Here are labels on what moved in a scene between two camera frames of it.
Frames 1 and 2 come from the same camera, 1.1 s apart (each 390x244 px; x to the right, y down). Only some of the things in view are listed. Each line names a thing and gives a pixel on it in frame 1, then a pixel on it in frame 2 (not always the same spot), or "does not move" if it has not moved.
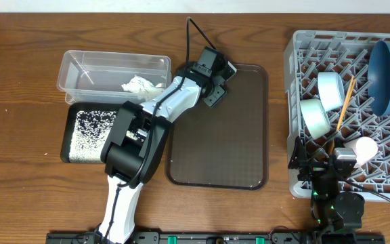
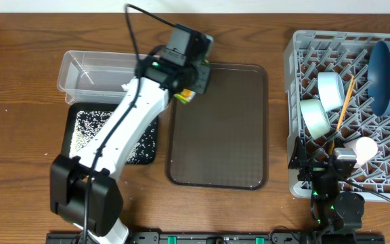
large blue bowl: (388, 74) does not move
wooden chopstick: (335, 134) does not move
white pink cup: (365, 148) does not move
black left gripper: (212, 100) -> (202, 72)
